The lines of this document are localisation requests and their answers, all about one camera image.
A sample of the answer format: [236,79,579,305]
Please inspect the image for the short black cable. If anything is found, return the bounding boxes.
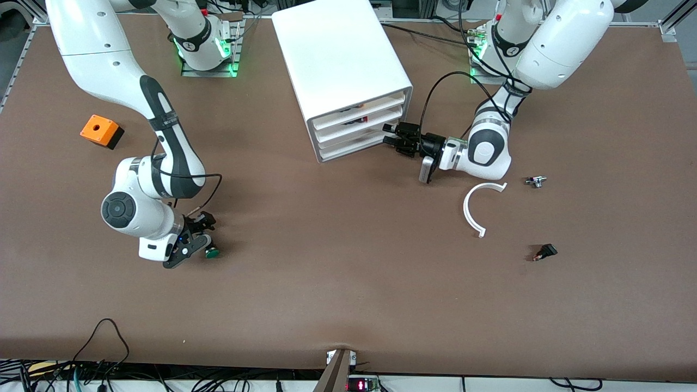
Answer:
[550,377,603,392]

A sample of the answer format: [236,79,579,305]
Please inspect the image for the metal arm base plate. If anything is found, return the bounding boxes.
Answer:
[471,61,527,86]
[181,22,243,78]

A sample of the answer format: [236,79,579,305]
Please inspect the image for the white low drawer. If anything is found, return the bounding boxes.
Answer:
[317,124,401,161]

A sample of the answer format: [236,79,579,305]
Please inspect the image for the white drawer cabinet housing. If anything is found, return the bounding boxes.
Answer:
[271,0,413,164]

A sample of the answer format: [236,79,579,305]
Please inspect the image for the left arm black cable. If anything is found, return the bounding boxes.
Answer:
[419,0,532,142]

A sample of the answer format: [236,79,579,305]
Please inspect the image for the orange box with hole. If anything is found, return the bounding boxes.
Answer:
[80,114,125,150]

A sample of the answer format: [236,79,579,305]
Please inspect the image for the white curved plastic arc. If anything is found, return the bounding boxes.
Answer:
[463,182,508,238]

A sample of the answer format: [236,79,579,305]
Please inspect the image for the black power cable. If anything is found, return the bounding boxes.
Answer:
[381,22,475,48]
[430,15,482,34]

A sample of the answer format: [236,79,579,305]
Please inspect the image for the white drawer with red button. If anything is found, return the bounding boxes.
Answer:
[315,106,405,145]

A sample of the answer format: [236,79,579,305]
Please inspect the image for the white drawer with yellow button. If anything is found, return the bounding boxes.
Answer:
[311,92,407,131]

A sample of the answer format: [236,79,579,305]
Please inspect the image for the black looped cable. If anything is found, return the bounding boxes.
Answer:
[71,318,130,377]

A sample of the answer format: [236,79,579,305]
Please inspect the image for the brown camera post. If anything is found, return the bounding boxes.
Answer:
[313,348,352,392]

